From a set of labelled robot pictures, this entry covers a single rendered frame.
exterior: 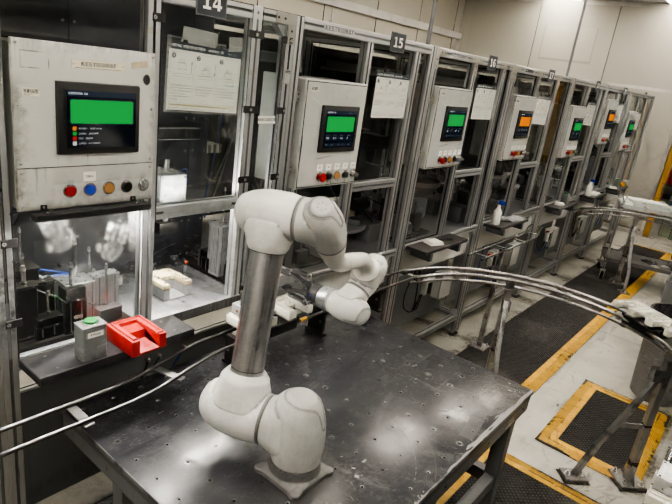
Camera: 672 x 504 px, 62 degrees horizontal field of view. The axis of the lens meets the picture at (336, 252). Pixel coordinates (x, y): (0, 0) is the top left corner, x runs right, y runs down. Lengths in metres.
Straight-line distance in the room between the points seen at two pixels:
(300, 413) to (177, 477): 0.42
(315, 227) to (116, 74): 0.76
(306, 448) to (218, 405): 0.29
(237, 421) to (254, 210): 0.62
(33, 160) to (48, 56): 0.28
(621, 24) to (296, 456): 8.92
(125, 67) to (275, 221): 0.66
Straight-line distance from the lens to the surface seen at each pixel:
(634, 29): 9.85
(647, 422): 3.33
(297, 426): 1.65
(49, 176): 1.78
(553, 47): 10.14
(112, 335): 1.99
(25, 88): 1.72
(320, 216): 1.49
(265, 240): 1.57
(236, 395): 1.70
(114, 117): 1.81
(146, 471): 1.84
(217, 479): 1.80
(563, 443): 3.60
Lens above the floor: 1.88
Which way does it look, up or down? 19 degrees down
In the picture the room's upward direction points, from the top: 8 degrees clockwise
